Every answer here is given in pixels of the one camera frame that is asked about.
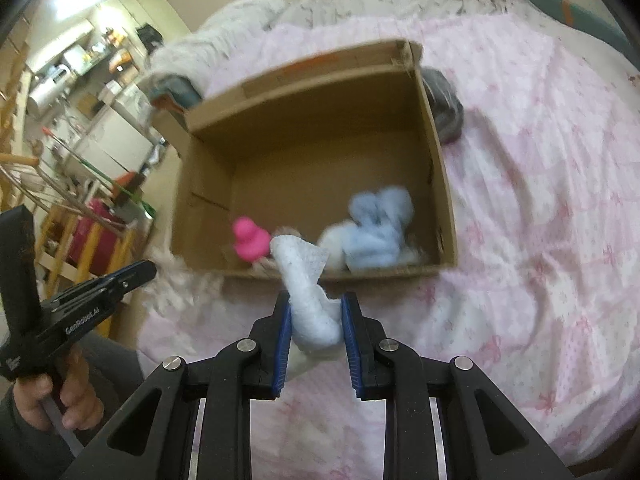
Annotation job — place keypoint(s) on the teal bolster pillow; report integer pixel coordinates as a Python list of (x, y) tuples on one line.
[(575, 16)]

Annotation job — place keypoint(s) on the grey striped cloth bundle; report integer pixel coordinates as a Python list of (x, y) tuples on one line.
[(447, 110)]

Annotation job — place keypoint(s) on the white fluffy sock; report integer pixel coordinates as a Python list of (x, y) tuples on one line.
[(316, 318)]

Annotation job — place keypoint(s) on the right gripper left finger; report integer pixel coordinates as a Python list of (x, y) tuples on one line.
[(194, 411)]

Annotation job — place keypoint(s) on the white washing machine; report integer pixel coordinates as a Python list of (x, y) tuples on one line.
[(48, 90)]

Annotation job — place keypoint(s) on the pink floral bed quilt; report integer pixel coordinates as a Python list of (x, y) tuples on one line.
[(545, 297)]

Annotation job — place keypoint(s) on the person's left hand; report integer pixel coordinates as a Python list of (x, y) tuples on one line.
[(82, 409)]

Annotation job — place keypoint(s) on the white rolled sock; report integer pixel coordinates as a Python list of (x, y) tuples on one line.
[(332, 240)]

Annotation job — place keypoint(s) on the white grey floral duvet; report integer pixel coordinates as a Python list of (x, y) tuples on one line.
[(183, 67)]

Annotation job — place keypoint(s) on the pink rubber duck toy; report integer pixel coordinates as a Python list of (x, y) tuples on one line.
[(251, 242)]

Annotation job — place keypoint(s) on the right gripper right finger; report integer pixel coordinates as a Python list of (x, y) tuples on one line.
[(444, 420)]

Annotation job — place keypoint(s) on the beige floral scrunchie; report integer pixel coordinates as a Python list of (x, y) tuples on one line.
[(286, 231)]

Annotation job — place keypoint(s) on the brown cardboard box bedside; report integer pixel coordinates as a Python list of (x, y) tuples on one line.
[(173, 130)]

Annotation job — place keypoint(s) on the open cardboard box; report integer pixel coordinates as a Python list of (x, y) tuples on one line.
[(291, 147)]

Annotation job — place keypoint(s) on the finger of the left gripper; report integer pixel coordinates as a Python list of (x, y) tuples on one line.
[(82, 307)]

